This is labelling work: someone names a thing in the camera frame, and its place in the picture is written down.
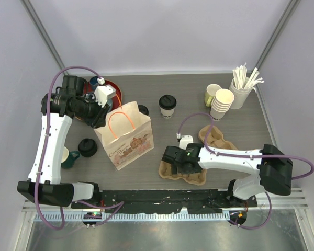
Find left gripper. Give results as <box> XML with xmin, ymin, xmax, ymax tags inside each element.
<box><xmin>75</xmin><ymin>94</ymin><xmax>110</xmax><ymax>129</ymax></box>

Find cardboard cup carrier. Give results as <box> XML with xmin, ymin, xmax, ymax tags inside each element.
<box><xmin>198</xmin><ymin>125</ymin><xmax>237</xmax><ymax>150</ymax></box>
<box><xmin>159</xmin><ymin>161</ymin><xmax>207</xmax><ymax>186</ymax></box>

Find brown paper bag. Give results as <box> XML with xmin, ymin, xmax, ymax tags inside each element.
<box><xmin>94</xmin><ymin>101</ymin><xmax>154</xmax><ymax>170</ymax></box>

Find black cup lid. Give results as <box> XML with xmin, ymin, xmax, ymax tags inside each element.
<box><xmin>138</xmin><ymin>105</ymin><xmax>149</xmax><ymax>116</ymax></box>
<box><xmin>159</xmin><ymin>94</ymin><xmax>177</xmax><ymax>110</ymax></box>

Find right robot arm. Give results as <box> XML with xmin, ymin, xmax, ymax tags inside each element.
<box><xmin>159</xmin><ymin>143</ymin><xmax>293</xmax><ymax>207</ymax></box>

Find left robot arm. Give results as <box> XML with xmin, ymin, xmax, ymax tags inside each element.
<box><xmin>17</xmin><ymin>75</ymin><xmax>116</xmax><ymax>209</ymax></box>

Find dark blue mug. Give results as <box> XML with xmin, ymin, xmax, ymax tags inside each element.
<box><xmin>89</xmin><ymin>76</ymin><xmax>99</xmax><ymax>91</ymax></box>

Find red round tray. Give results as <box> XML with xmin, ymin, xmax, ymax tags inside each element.
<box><xmin>84</xmin><ymin>79</ymin><xmax>122</xmax><ymax>114</ymax></box>

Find stack of black lids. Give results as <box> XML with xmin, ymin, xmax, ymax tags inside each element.
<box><xmin>78</xmin><ymin>138</ymin><xmax>98</xmax><ymax>157</ymax></box>

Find teal mug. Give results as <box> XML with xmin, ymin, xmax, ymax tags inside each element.
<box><xmin>61</xmin><ymin>147</ymin><xmax>81</xmax><ymax>169</ymax></box>

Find stack of paper cups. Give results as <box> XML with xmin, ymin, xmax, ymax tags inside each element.
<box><xmin>210</xmin><ymin>89</ymin><xmax>235</xmax><ymax>121</ymax></box>

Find yellow-green mug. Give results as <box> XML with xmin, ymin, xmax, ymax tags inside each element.
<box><xmin>204</xmin><ymin>84</ymin><xmax>222</xmax><ymax>107</ymax></box>

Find white straw holder cup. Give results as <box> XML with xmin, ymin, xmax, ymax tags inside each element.
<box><xmin>229</xmin><ymin>79</ymin><xmax>255</xmax><ymax>110</ymax></box>

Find bundle of wrapped straws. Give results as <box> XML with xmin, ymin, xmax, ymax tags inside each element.
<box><xmin>232</xmin><ymin>63</ymin><xmax>265</xmax><ymax>91</ymax></box>

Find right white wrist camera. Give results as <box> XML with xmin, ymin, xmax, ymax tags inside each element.
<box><xmin>176</xmin><ymin>132</ymin><xmax>193</xmax><ymax>150</ymax></box>

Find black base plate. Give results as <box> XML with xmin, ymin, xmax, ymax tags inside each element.
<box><xmin>70</xmin><ymin>188</ymin><xmax>259</xmax><ymax>214</ymax></box>

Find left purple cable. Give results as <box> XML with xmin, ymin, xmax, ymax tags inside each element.
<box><xmin>34</xmin><ymin>65</ymin><xmax>124</xmax><ymax>231</ymax></box>

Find aluminium rail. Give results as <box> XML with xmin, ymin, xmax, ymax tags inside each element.
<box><xmin>22</xmin><ymin>187</ymin><xmax>309</xmax><ymax>223</ymax></box>

